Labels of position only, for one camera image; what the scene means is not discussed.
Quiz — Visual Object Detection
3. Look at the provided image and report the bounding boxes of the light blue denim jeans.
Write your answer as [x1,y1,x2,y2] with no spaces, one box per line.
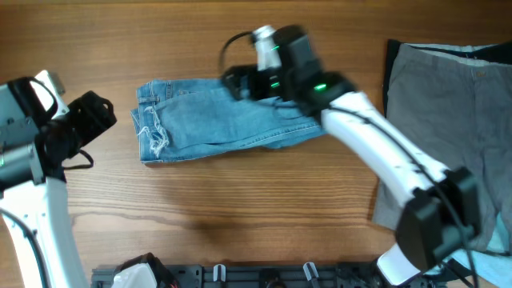
[130,78,324,164]

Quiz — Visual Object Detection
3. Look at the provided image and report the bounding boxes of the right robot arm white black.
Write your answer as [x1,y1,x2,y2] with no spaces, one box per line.
[218,25,481,286]

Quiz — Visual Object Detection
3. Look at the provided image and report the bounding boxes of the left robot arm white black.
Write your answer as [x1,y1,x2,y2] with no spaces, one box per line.
[1,77,117,287]

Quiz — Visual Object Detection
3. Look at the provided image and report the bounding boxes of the grey shorts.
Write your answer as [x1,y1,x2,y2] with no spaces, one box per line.
[386,43,511,251]

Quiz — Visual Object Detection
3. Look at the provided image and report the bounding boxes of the black garment under shorts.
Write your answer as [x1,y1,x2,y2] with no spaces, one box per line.
[382,39,511,115]

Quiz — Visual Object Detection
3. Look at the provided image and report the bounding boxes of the light blue garment in pile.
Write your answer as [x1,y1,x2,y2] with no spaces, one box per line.
[472,214,511,287]

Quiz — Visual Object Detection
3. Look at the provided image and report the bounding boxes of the black mounting rail base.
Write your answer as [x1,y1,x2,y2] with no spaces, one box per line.
[90,251,437,288]

